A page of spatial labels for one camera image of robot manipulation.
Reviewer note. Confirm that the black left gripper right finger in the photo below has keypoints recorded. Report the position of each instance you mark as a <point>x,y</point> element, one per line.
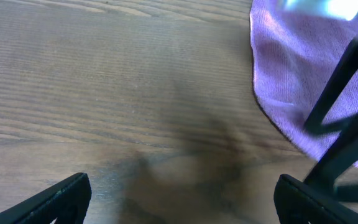
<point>296,202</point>

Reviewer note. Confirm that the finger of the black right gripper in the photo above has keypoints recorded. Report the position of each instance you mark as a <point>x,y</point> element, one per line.
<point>338,158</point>
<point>345,69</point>

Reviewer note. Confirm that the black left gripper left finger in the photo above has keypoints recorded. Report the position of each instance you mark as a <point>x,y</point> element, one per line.
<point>66,202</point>

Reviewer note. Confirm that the purple cloth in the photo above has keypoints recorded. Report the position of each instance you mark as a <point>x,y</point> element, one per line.
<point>294,57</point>

